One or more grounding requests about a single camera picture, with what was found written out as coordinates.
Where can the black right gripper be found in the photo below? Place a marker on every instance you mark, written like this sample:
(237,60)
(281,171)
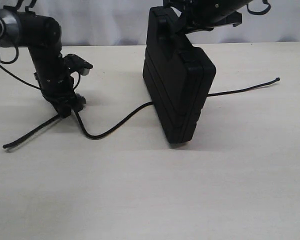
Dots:
(205,15)

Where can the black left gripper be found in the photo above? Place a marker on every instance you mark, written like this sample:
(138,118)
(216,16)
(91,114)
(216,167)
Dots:
(56,83)

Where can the black plastic carrying case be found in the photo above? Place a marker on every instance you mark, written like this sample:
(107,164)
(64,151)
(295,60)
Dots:
(178,76)

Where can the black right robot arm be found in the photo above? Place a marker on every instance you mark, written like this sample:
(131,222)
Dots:
(205,15)

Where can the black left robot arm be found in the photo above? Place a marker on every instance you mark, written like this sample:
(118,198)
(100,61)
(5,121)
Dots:
(41,35)

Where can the white curtain backdrop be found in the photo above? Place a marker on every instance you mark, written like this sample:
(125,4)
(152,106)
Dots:
(125,22)

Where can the black wrist camera mount plate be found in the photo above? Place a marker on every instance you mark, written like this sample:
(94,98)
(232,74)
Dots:
(77,64)

